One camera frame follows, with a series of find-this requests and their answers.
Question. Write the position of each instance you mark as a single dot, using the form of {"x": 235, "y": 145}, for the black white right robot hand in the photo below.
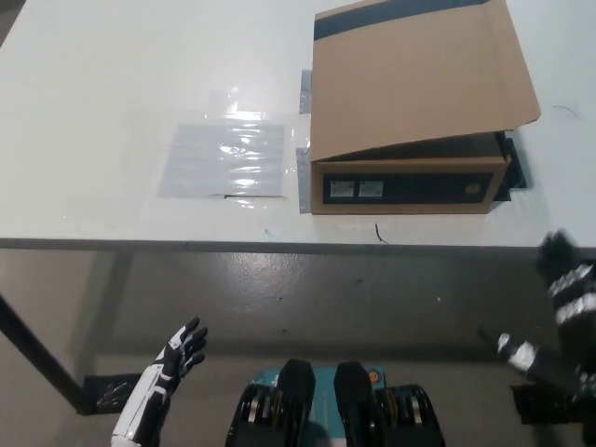
{"x": 572, "y": 307}

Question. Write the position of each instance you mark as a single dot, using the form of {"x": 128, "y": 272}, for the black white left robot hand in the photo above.
{"x": 160, "y": 377}

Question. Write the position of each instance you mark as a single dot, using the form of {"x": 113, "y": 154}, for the brown cardboard storage box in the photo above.
{"x": 410, "y": 84}

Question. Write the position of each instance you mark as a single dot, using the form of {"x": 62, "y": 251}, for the black teal robot torso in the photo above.
{"x": 298, "y": 405}

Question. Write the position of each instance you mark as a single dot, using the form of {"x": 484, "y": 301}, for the black floor tape patch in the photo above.
{"x": 109, "y": 393}
{"x": 540, "y": 405}

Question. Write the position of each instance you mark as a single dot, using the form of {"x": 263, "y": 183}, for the black table leg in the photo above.
{"x": 42, "y": 354}

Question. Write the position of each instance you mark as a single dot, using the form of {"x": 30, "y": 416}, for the clear plastic bag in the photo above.
{"x": 219, "y": 158}

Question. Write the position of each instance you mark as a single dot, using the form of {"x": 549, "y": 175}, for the grey tape strip on table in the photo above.
{"x": 303, "y": 181}
{"x": 306, "y": 90}

